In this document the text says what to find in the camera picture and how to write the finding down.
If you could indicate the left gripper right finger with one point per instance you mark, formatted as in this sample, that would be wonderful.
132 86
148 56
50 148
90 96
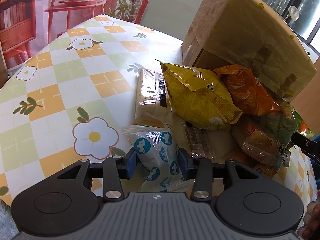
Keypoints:
203 171

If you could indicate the brown cardboard box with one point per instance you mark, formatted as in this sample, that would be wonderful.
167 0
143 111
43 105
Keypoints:
252 34

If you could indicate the person's hand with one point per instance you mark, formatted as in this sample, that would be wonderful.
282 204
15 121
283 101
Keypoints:
311 219

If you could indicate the orange snack bag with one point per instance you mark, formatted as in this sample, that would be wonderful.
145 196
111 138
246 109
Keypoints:
247 93

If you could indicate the floral checkered tablecloth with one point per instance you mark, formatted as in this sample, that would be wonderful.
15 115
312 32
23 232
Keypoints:
71 100

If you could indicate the yellow chip bag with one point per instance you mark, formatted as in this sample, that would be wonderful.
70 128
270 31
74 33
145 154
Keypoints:
199 97

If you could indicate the clear brown pastry packet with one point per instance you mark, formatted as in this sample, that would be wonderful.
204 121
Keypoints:
260 144

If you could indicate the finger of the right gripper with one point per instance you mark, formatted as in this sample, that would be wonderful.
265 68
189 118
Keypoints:
309 148

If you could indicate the white blue bear snack packet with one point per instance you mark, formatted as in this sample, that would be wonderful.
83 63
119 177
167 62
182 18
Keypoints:
156 149

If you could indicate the white lamp on sill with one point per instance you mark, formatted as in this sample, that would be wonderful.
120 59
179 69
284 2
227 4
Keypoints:
293 13

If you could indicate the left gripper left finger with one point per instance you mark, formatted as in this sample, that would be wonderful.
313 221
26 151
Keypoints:
111 171

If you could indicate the green vegetable chip bag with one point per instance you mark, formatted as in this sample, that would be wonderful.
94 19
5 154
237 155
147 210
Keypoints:
284 123

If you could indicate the pink printed backdrop curtain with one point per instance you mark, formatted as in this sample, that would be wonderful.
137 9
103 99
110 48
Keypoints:
27 26

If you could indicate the clear cracker packet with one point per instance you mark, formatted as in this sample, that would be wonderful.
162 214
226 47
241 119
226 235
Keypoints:
152 100

